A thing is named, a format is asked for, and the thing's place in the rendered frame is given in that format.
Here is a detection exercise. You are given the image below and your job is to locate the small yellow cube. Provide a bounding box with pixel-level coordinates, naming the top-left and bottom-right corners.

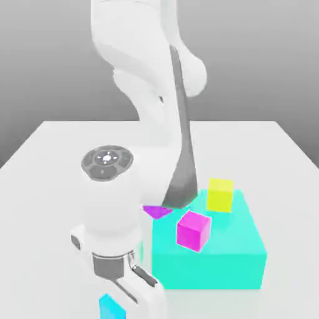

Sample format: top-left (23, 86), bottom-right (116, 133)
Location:
top-left (206, 178), bottom-right (235, 214)

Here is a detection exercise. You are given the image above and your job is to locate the small cyan cube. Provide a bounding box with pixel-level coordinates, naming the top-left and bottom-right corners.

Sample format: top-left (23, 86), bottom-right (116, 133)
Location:
top-left (98, 293), bottom-right (127, 319)

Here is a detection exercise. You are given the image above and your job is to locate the large turquoise box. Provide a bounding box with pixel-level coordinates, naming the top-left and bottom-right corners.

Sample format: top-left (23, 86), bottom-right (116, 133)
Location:
top-left (151, 188), bottom-right (268, 290)

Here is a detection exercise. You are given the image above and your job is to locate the small purple cube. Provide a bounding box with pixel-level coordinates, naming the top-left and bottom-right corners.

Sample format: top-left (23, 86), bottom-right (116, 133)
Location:
top-left (141, 204), bottom-right (174, 221)

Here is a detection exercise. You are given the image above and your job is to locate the small magenta cube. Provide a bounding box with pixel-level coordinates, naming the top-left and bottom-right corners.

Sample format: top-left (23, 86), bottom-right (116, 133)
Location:
top-left (176, 210), bottom-right (213, 253)

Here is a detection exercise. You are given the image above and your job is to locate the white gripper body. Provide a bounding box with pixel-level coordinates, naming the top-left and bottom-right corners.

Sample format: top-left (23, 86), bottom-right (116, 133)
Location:
top-left (107, 270), bottom-right (168, 319)

